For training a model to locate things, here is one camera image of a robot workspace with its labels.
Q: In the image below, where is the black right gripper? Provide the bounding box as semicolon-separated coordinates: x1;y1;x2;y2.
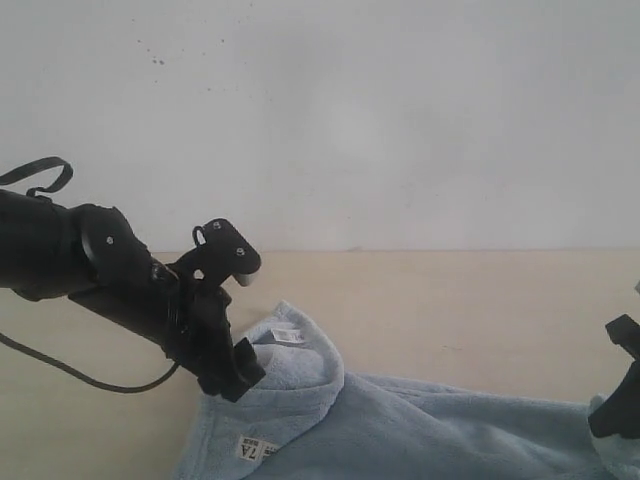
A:
588;314;639;440

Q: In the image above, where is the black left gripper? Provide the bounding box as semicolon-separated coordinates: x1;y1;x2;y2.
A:
144;284;265;402

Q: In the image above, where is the light blue terry towel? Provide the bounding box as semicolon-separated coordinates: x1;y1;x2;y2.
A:
174;302;639;479

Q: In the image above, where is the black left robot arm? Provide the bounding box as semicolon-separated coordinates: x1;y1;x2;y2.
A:
1;190;265;402

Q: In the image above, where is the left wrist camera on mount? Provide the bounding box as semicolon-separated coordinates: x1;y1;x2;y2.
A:
169;218;262;288

